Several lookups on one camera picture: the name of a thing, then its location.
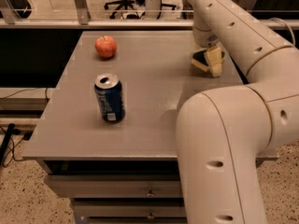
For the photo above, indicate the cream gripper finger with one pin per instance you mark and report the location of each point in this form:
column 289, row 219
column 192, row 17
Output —
column 213, row 57

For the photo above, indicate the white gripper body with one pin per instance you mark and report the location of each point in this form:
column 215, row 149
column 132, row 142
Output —
column 206, row 38

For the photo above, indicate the green and yellow sponge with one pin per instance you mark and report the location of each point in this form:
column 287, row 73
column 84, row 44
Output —
column 199, row 60

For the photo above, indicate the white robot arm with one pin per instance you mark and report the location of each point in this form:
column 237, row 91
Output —
column 221, row 132

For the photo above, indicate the blue pepsi can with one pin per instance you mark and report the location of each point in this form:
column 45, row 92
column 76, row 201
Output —
column 108, row 91

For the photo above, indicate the red apple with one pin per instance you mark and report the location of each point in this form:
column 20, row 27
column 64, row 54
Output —
column 105, row 46

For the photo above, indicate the grey drawer cabinet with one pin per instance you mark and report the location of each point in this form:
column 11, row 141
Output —
column 146, row 138

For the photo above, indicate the lower drawer with knob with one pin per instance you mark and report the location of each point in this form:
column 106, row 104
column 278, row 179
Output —
column 147, row 208

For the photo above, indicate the drawer with knob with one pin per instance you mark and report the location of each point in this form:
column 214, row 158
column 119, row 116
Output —
column 115, row 186
column 147, row 208

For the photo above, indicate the upper drawer with knob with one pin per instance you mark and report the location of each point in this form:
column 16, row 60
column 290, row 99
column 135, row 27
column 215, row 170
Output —
column 115, row 186

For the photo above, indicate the metal window rail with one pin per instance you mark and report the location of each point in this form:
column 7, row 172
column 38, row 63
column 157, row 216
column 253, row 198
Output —
column 77, row 14

